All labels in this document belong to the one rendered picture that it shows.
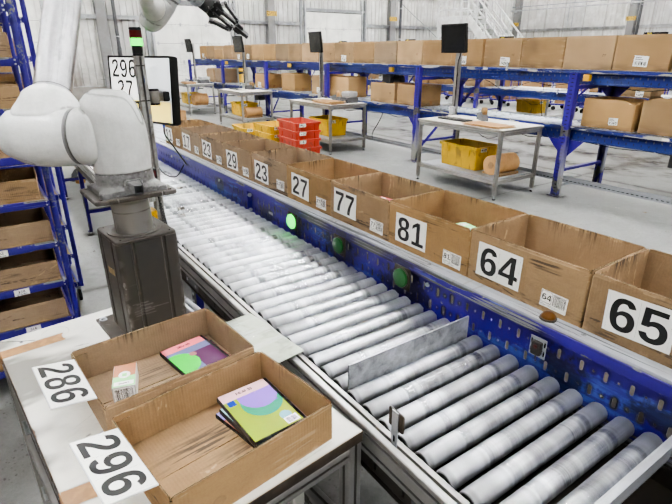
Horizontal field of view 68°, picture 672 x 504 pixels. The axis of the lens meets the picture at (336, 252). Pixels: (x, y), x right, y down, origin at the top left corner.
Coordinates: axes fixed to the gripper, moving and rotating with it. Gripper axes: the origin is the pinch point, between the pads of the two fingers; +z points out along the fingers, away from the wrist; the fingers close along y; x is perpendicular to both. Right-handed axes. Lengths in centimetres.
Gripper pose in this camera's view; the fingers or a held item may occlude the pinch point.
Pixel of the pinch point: (241, 31)
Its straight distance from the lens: 248.6
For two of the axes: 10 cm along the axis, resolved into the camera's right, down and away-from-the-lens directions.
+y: 7.1, -5.0, -5.0
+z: 6.9, 4.0, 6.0
